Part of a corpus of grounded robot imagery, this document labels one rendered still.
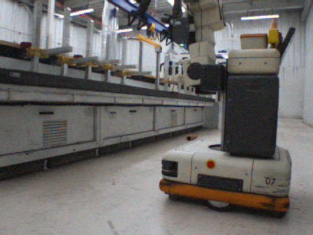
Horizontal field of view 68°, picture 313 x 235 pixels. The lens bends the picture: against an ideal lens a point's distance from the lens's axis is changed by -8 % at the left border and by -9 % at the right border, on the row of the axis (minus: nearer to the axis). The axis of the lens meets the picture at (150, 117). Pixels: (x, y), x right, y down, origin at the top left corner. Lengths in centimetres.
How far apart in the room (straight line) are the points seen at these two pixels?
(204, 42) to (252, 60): 36
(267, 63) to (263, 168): 49
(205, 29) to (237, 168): 83
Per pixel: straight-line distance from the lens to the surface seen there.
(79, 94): 192
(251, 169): 126
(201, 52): 150
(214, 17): 157
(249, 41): 147
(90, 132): 239
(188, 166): 131
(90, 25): 204
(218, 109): 603
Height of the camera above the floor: 53
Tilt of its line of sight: 3 degrees down
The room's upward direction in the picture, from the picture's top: 2 degrees clockwise
